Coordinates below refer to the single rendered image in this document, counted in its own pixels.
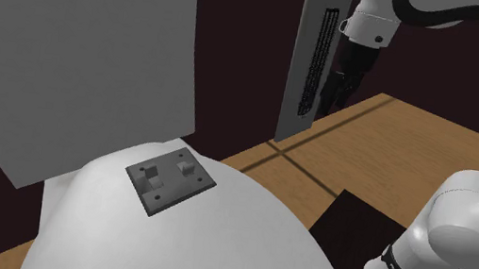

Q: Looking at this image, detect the grey panel with black grille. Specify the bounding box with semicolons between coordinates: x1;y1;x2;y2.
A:
273;0;357;151

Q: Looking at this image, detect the dark grey square bracket plate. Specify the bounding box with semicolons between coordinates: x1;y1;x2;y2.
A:
119;139;222;226

